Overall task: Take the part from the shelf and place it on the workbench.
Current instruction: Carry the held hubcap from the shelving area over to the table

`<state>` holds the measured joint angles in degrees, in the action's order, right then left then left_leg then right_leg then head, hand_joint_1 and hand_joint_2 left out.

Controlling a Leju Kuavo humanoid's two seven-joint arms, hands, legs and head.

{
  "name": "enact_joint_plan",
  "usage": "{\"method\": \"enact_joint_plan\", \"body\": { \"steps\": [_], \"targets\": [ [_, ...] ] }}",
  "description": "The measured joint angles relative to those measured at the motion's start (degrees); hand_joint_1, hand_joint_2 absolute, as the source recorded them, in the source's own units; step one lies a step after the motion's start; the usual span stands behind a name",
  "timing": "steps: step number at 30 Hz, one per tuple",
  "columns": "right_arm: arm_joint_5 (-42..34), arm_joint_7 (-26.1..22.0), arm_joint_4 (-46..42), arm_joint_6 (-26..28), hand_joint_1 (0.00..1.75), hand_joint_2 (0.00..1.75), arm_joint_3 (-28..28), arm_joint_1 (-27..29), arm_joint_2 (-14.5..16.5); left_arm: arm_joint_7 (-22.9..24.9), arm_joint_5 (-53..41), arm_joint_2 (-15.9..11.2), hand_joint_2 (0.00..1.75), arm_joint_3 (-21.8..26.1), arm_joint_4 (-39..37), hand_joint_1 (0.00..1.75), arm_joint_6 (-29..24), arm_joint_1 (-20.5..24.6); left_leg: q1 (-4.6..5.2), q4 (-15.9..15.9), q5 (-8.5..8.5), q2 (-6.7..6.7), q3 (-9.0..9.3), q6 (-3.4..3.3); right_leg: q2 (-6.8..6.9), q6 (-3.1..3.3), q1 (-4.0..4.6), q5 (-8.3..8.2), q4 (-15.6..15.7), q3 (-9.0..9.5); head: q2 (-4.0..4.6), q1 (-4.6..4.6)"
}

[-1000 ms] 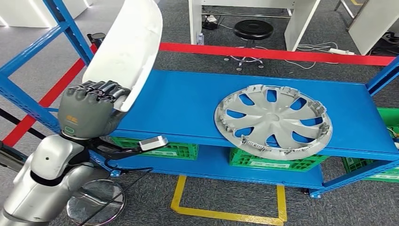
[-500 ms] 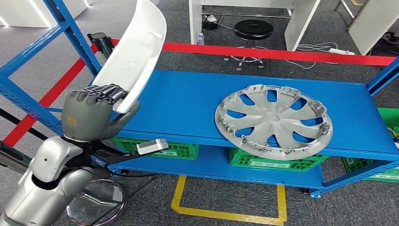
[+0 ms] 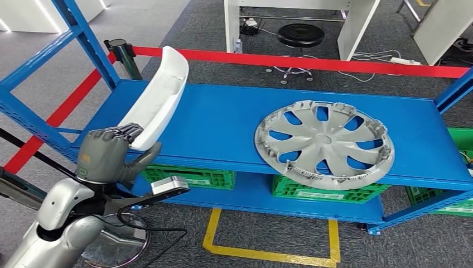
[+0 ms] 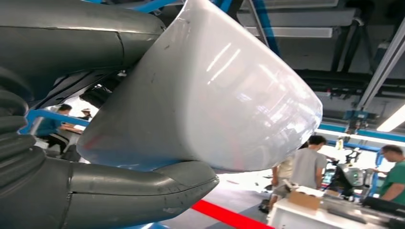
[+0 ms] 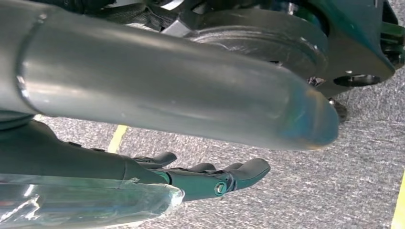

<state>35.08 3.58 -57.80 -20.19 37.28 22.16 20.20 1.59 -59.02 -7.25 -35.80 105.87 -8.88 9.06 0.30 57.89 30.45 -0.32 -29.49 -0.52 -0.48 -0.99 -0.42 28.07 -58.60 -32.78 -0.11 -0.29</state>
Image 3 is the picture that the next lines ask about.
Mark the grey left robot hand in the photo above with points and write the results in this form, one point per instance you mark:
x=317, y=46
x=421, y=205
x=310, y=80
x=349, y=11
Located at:
x=103, y=159

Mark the white plastic shell part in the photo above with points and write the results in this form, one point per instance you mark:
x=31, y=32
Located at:
x=159, y=96

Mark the blue metal shelf rack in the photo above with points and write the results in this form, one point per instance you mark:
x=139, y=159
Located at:
x=221, y=122

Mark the thin black bar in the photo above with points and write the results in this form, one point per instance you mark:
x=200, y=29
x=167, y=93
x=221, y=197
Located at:
x=37, y=152

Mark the white plinth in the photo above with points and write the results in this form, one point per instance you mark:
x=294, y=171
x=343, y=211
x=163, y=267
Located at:
x=37, y=14

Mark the clear water bottle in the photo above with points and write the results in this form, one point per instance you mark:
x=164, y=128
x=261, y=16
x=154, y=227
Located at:
x=237, y=46

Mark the black router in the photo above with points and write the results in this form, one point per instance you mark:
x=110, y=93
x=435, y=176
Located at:
x=251, y=29

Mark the grey wheel hubcap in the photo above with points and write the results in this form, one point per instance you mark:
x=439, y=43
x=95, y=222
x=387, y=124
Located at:
x=321, y=142

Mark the black round stool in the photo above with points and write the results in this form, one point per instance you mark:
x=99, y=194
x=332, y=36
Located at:
x=300, y=35

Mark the white power strip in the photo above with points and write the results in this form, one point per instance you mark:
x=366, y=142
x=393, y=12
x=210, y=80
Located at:
x=404, y=61

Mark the open green plastic crate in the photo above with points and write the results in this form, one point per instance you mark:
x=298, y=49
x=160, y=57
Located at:
x=462, y=138

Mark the white panel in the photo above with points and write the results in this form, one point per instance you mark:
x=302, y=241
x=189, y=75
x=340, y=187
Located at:
x=439, y=29

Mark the black office chair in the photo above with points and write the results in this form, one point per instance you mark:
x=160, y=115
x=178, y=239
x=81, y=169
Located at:
x=462, y=44

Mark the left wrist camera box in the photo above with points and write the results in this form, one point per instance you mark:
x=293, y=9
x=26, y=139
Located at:
x=166, y=186

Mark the chrome stanchion post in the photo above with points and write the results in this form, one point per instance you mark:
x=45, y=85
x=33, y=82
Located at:
x=22, y=188

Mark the black-topped stanchion post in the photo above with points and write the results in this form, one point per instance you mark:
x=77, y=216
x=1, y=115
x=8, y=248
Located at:
x=127, y=61

